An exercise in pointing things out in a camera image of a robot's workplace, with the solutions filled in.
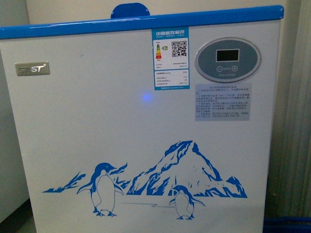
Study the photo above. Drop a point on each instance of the grey vertical blinds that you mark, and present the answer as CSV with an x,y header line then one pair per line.
x,y
294,193

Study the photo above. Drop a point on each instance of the blue energy label sticker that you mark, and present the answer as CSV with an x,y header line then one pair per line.
x,y
171,58

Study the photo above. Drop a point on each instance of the oval grey control panel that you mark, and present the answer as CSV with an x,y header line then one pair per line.
x,y
227,60

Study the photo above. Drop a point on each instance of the silver brand badge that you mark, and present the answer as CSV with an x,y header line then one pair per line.
x,y
32,69

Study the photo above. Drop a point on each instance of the blue lid handle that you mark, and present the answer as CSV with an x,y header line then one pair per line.
x,y
134,9

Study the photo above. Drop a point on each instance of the blue plastic crate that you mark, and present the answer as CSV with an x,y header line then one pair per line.
x,y
287,225

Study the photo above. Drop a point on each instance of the white blue chest freezer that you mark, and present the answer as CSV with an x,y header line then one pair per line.
x,y
104,152

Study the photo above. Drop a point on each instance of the grey instruction sticker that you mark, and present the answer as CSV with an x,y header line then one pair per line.
x,y
223,102

